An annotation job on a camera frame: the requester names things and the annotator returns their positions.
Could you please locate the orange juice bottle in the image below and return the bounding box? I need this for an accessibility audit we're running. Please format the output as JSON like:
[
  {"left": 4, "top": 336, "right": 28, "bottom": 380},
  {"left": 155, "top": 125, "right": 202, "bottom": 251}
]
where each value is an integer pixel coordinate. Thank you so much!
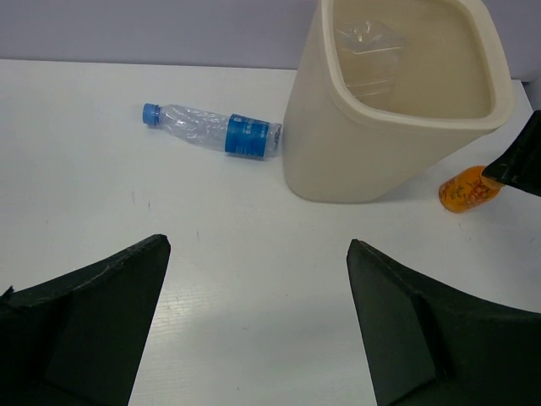
[{"left": 439, "top": 166, "right": 504, "bottom": 213}]

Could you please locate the clear bottle green white label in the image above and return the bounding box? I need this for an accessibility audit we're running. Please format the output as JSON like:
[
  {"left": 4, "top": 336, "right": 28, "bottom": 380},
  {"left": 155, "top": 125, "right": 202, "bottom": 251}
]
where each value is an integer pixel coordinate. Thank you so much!
[{"left": 335, "top": 20, "right": 407, "bottom": 109}]

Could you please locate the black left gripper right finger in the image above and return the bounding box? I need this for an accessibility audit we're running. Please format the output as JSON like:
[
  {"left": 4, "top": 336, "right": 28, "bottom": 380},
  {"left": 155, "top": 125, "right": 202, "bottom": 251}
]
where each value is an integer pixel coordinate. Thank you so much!
[{"left": 347, "top": 240, "right": 540, "bottom": 405}]

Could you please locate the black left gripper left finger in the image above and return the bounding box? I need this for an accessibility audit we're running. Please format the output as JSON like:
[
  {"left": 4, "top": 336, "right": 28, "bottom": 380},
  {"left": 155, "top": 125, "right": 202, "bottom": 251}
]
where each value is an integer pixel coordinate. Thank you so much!
[{"left": 1, "top": 234, "right": 171, "bottom": 405}]

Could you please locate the beige plastic bin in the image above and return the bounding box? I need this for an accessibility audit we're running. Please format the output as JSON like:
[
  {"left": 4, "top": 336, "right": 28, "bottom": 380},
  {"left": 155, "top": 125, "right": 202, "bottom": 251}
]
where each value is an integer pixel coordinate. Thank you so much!
[{"left": 282, "top": 1, "right": 514, "bottom": 204}]

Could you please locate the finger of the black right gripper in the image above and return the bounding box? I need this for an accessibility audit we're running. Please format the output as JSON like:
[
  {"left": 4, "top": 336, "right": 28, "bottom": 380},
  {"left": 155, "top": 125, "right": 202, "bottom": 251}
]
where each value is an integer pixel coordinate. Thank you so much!
[{"left": 483, "top": 110, "right": 541, "bottom": 195}]

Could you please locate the crushed bottle blue label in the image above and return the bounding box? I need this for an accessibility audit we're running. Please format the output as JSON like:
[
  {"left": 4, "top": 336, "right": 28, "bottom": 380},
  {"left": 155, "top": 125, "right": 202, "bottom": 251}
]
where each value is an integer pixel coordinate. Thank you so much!
[{"left": 142, "top": 103, "right": 282, "bottom": 160}]

